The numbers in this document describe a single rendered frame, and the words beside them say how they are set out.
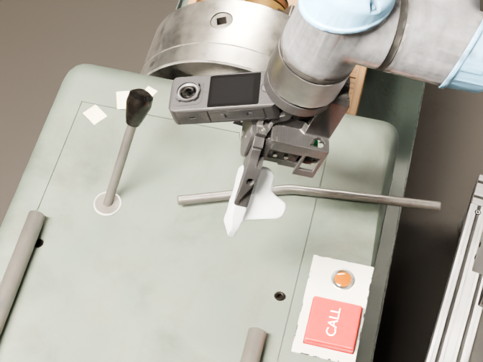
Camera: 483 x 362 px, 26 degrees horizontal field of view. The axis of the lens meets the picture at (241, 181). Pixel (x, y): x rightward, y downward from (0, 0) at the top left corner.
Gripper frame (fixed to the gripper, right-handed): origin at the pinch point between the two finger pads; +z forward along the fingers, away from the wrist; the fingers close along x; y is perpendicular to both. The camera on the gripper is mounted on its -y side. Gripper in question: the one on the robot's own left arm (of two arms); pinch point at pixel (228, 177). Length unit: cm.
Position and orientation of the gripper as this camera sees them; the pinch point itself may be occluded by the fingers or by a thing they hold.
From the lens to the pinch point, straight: 118.1
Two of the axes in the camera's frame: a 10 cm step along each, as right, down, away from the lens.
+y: 9.6, 2.0, 1.9
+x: 0.7, -8.4, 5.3
